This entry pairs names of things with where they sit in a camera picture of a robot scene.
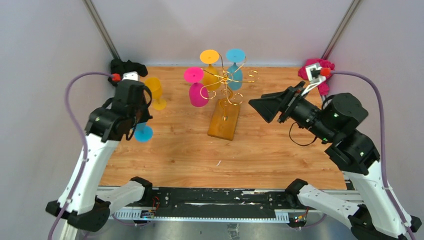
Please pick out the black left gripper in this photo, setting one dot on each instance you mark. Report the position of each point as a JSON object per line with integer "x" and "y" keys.
{"x": 146, "y": 115}

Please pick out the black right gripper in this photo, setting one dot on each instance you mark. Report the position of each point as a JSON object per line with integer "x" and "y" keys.
{"x": 268, "y": 105}

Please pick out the blue wine glass front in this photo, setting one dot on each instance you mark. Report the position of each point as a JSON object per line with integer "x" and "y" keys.
{"x": 143, "y": 132}

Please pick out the blue wine glass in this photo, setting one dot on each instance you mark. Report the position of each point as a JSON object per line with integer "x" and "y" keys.
{"x": 235, "y": 55}
{"x": 143, "y": 132}

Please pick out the pink wine glass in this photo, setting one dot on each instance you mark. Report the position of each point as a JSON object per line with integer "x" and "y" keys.
{"x": 198, "y": 95}

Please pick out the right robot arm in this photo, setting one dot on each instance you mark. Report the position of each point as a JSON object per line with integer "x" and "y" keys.
{"x": 379, "y": 216}

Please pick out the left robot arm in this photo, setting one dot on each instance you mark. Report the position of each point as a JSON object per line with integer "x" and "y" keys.
{"x": 92, "y": 159}

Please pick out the blue wine glass rear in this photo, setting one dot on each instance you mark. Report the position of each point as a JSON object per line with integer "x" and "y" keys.
{"x": 235, "y": 55}

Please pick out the black cloth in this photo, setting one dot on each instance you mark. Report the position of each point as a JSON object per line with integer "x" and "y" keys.
{"x": 120, "y": 67}

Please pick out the pink cloth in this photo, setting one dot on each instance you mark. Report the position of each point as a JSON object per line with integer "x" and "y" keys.
{"x": 324, "y": 87}

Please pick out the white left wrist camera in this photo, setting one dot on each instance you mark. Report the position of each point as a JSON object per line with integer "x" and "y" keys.
{"x": 116, "y": 78}

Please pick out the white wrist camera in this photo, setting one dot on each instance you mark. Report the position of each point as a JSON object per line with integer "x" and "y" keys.
{"x": 116, "y": 78}
{"x": 316, "y": 75}

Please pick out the gold wire wine glass rack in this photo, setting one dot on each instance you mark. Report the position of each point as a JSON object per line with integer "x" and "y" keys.
{"x": 226, "y": 113}

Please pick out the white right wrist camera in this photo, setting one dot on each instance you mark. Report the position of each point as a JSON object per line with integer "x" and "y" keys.
{"x": 316, "y": 75}

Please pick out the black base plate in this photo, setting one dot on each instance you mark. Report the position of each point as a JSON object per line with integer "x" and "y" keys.
{"x": 219, "y": 203}

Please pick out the aluminium front rail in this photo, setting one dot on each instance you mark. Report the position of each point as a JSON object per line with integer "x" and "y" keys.
{"x": 357, "y": 217}

